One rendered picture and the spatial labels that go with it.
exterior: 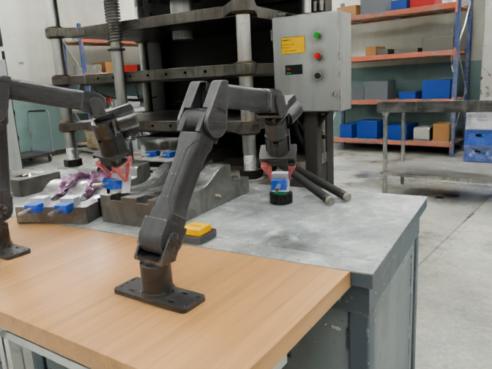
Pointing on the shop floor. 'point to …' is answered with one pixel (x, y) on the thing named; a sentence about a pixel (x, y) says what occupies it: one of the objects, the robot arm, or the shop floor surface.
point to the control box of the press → (314, 71)
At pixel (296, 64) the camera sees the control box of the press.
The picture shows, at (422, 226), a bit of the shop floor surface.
